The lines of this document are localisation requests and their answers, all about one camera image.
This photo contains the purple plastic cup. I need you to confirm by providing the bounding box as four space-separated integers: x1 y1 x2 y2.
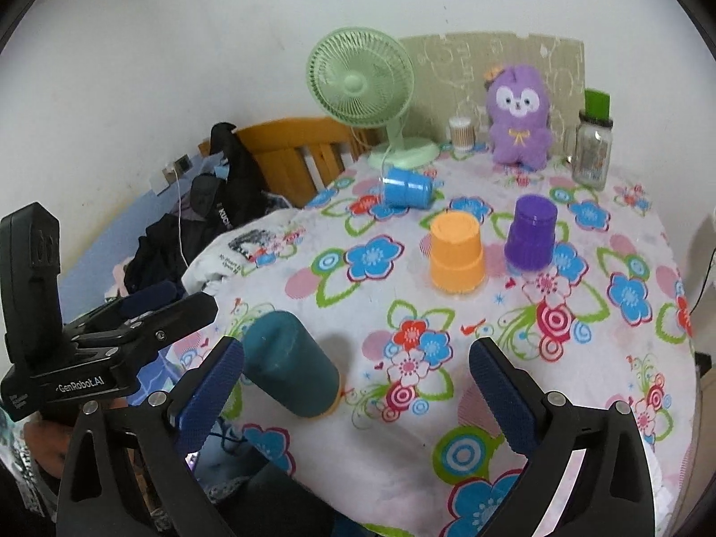
505 194 557 272

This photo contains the beige patterned backboard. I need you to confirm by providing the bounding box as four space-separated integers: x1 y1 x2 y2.
396 30 586 155

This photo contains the orange plastic cup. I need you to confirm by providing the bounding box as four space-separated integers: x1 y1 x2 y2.
430 210 486 294

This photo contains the green desk fan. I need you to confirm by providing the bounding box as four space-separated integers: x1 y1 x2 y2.
306 28 439 170

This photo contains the green box behind jar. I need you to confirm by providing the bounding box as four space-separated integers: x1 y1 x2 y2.
584 89 610 121

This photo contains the black jacket on chair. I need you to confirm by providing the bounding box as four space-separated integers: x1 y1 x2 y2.
124 123 290 294

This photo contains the white charging cable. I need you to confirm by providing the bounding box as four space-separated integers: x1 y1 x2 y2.
173 170 192 269

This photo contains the clear glass jar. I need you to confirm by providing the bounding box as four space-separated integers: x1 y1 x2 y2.
571 111 613 190

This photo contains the blue plastic cup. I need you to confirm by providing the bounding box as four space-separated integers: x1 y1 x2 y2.
382 167 433 210

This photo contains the orange wooden chair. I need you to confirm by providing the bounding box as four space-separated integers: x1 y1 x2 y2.
199 116 380 212

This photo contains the cotton swab container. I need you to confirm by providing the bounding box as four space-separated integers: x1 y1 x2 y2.
448 115 476 152

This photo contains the person's left hand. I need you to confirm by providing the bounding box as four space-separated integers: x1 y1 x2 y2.
23 417 74 479

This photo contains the purple plush toy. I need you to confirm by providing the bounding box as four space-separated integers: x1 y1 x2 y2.
486 64 554 171

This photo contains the teal cup with orange rim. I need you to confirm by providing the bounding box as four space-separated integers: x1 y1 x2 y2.
242 311 342 418

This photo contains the floral tablecloth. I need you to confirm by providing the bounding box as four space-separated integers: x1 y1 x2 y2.
167 142 698 537

